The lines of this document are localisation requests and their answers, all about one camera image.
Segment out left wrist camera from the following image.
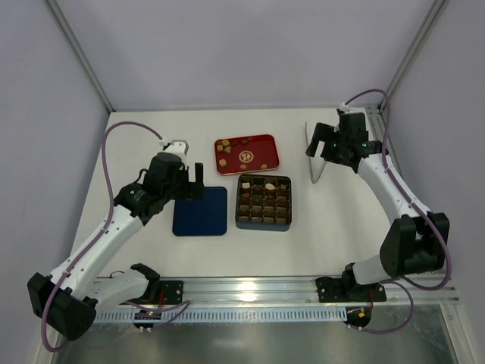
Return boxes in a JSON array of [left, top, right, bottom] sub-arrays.
[[158, 140, 189, 163]]

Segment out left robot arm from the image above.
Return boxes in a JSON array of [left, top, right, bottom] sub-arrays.
[[27, 136, 204, 353]]

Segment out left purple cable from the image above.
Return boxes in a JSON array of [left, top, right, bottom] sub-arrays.
[[40, 121, 192, 353]]

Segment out blue tin lid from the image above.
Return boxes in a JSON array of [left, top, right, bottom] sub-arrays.
[[172, 187, 227, 237]]

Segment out metal tongs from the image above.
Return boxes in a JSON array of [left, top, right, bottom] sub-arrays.
[[304, 122, 327, 185]]

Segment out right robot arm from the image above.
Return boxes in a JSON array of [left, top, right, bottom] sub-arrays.
[[306, 112, 451, 302]]

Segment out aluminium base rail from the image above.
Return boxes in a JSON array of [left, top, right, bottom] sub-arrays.
[[180, 276, 460, 305]]

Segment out blue chocolate tin box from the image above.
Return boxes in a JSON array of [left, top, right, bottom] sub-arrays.
[[235, 174, 293, 232]]

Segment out red tray lid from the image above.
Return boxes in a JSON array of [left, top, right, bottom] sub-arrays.
[[213, 134, 280, 176]]

